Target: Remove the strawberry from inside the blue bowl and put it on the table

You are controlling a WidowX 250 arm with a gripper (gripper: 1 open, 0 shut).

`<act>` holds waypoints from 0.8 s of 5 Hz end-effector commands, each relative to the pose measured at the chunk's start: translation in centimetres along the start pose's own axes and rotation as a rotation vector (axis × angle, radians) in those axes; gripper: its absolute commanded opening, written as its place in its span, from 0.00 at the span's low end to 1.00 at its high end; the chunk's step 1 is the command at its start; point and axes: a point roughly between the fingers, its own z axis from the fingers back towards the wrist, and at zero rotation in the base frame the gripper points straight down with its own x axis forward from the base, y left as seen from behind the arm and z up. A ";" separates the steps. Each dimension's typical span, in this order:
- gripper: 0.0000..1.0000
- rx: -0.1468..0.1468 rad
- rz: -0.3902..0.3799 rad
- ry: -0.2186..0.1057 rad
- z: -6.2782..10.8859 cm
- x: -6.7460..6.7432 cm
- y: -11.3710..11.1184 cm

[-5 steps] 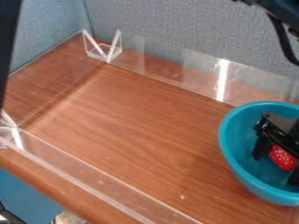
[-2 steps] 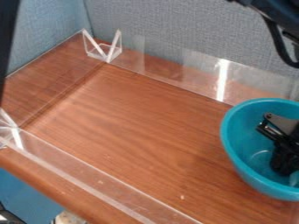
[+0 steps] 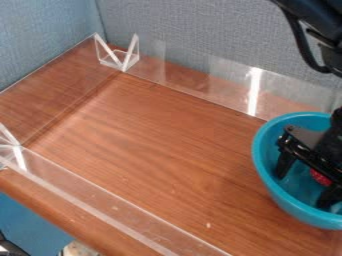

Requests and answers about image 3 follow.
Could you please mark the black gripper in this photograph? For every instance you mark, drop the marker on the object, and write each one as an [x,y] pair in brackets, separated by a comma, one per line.
[319,149]

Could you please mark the red toy strawberry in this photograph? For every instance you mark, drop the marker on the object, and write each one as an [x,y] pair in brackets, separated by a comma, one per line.
[321,178]

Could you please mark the blue plastic bowl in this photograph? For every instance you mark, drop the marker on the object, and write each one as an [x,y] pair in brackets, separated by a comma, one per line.
[297,191]

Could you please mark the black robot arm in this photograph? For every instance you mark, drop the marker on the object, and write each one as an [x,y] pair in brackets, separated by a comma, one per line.
[316,23]

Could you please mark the clear acrylic front barrier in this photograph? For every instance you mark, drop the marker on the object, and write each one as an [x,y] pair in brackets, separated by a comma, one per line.
[94,214]

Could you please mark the clear acrylic left barrier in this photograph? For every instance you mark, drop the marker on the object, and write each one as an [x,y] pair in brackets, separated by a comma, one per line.
[71,66]

